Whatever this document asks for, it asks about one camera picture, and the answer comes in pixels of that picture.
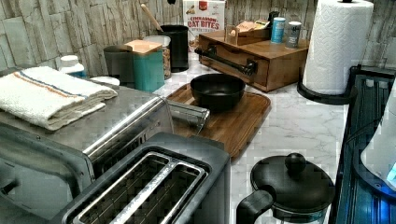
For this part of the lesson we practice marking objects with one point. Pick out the black bowl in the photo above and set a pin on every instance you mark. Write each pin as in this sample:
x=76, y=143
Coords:
x=217, y=92

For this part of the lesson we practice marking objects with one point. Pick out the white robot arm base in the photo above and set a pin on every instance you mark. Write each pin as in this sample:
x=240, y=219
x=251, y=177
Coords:
x=383, y=146

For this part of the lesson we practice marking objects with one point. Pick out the wooden cutting board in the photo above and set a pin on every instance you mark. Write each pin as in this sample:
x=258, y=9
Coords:
x=234, y=128

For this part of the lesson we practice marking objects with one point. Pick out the teal canister wooden lid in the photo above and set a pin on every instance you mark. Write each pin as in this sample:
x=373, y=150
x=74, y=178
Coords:
x=148, y=65

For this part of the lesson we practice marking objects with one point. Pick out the silver two-slot toaster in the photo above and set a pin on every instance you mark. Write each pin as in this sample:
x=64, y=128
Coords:
x=169, y=179

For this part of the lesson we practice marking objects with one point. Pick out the glass jar white lid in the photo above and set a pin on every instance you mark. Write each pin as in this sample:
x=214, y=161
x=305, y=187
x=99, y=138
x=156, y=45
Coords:
x=165, y=42

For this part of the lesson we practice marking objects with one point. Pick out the black utensil canister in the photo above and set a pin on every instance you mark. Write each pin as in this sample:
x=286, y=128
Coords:
x=178, y=46

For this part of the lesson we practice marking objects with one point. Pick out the wooden tea bag tray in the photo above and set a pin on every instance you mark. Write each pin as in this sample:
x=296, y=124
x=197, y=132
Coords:
x=234, y=37

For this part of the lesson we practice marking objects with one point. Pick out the wooden drawer box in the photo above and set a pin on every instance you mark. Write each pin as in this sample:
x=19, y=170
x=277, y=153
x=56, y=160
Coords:
x=264, y=65

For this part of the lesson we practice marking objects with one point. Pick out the dark grey canister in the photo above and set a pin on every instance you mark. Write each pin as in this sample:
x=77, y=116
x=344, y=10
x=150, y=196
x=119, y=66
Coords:
x=120, y=64

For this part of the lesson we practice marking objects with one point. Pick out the oat bites cereal box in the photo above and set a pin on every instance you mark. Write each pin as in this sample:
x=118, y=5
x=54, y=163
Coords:
x=202, y=16

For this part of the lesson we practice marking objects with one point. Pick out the white plate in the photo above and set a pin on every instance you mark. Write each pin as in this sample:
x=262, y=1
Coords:
x=107, y=80

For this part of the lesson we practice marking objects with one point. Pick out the orange tea bag packets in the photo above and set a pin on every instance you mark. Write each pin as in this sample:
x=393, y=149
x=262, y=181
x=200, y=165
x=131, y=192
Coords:
x=247, y=26

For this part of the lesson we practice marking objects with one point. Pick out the wooden spoon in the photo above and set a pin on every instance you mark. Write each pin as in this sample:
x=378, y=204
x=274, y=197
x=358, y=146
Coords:
x=151, y=17

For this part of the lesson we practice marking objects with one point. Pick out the blue cylindrical can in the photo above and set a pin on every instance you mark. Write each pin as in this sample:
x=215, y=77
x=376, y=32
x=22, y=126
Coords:
x=278, y=25

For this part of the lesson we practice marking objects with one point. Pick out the grey cylindrical can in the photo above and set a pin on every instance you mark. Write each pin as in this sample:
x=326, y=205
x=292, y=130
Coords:
x=294, y=34

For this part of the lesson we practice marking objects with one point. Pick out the black lidded glass kettle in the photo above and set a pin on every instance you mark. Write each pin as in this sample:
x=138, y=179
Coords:
x=295, y=190

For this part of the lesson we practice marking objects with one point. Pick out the black paper towel holder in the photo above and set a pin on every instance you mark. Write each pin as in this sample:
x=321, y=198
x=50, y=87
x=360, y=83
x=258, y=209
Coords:
x=347, y=98

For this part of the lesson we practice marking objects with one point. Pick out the white bottle blue label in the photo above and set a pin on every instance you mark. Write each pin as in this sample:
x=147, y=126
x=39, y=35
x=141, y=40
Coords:
x=71, y=66

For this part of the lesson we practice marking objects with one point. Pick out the folded white striped towel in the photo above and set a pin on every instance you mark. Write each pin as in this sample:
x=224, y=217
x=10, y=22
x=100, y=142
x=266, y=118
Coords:
x=49, y=98

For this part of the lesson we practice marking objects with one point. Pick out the white paper towel roll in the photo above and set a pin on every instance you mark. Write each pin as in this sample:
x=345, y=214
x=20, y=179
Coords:
x=337, y=43

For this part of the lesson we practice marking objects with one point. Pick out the stainless toaster oven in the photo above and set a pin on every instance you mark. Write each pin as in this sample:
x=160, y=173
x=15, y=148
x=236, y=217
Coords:
x=42, y=171

